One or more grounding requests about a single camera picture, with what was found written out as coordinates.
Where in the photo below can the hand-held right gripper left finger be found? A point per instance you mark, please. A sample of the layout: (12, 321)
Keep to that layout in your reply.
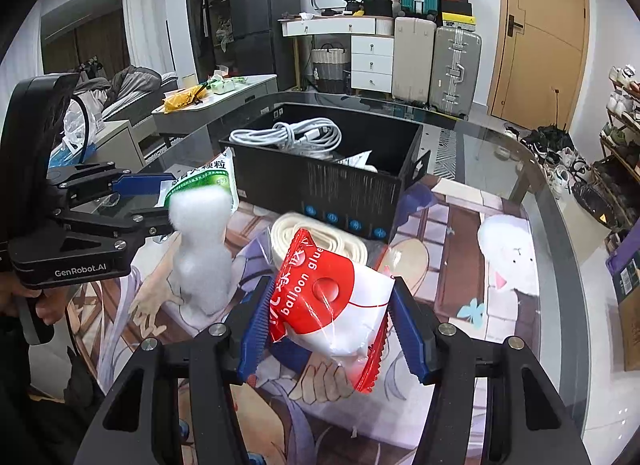
(255, 332)

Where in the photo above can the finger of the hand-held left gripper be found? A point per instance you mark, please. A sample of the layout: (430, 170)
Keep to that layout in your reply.
(142, 184)
(115, 227)

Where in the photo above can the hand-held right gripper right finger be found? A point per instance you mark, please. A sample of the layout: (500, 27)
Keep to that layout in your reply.
(412, 335)

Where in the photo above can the green white packet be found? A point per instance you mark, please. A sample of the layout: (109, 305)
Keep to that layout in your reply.
(215, 175)

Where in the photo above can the red white packet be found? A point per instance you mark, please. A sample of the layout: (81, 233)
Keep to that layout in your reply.
(340, 315)

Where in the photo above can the white foam piece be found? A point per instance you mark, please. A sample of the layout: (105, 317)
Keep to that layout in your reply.
(200, 255)

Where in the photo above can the black storage box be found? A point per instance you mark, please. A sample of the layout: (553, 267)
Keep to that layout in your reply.
(325, 187)

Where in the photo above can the pale printed packet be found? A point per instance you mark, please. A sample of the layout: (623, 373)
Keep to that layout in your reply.
(357, 161)

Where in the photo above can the person's left hand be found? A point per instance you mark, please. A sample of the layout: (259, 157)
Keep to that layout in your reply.
(46, 312)

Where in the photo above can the grey cabinet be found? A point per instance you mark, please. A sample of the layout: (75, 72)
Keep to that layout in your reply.
(117, 145)

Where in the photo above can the clear plastic bag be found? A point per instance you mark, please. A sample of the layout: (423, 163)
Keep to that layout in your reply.
(75, 140)

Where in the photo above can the yellow bag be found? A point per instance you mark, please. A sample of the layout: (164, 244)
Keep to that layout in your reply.
(182, 99)

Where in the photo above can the grey padded jacket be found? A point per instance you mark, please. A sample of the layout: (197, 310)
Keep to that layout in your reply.
(135, 87)

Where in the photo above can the printed desk mat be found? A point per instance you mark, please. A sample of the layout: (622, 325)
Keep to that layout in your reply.
(450, 245)

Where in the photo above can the grey coffee table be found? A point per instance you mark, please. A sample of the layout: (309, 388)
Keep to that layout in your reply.
(235, 105)

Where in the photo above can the green white box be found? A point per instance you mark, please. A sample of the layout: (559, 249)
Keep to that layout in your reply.
(222, 84)

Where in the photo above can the dark wardrobe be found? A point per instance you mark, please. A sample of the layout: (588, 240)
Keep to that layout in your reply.
(205, 10)

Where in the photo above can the black fridge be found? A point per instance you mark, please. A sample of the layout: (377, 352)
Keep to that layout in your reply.
(262, 10)

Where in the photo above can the open cardboard box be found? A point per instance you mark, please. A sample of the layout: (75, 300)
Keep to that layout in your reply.
(631, 330)

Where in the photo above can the wicker basket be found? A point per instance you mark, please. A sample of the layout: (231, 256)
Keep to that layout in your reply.
(330, 67)

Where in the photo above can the dark green box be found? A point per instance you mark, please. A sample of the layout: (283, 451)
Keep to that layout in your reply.
(627, 285)

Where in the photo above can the pile of white sneakers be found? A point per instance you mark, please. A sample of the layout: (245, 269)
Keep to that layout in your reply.
(565, 165)

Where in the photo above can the black umbrella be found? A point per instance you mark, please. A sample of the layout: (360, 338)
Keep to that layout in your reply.
(547, 135)

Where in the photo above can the white dressing desk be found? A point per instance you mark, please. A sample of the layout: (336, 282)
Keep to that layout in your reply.
(370, 62)

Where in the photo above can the silver suitcase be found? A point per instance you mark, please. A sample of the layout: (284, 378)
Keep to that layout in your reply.
(455, 72)

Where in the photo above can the wooden shoe rack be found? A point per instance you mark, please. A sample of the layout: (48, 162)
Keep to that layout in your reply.
(625, 165)

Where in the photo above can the beige suitcase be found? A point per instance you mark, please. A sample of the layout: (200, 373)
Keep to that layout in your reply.
(412, 60)

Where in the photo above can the collection of assorted shoes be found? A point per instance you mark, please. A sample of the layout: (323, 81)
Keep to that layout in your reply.
(622, 145)

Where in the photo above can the black bag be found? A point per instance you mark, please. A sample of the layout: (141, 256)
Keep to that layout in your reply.
(376, 6)

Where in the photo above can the wooden door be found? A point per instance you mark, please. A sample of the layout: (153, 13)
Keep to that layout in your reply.
(540, 35)

